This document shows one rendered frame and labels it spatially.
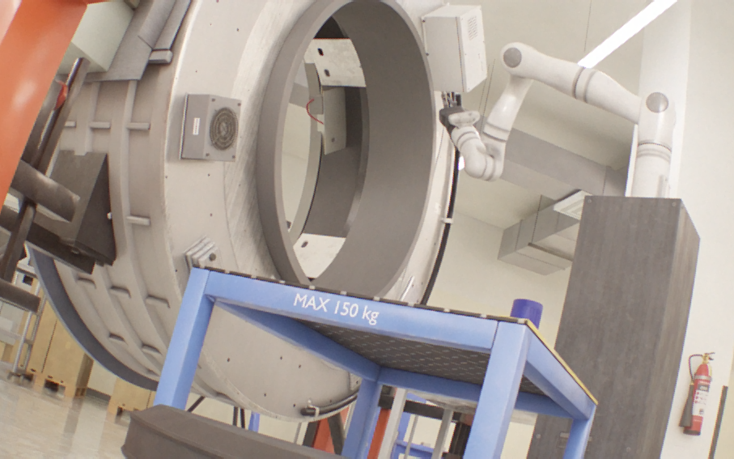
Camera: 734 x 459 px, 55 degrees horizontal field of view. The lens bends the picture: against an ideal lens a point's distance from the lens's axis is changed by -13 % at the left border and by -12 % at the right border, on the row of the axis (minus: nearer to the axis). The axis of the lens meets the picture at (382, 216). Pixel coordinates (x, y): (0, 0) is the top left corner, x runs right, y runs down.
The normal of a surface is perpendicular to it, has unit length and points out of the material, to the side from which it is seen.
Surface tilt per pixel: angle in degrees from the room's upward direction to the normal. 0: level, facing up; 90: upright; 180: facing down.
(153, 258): 134
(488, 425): 90
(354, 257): 61
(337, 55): 153
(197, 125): 112
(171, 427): 38
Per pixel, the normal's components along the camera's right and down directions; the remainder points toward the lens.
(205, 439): -0.12, -0.96
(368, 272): -0.15, -0.85
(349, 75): -0.42, 0.65
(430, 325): -0.39, -0.37
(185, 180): 0.89, 0.11
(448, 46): -0.45, 0.43
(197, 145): -0.45, 0.00
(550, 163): 0.27, -0.22
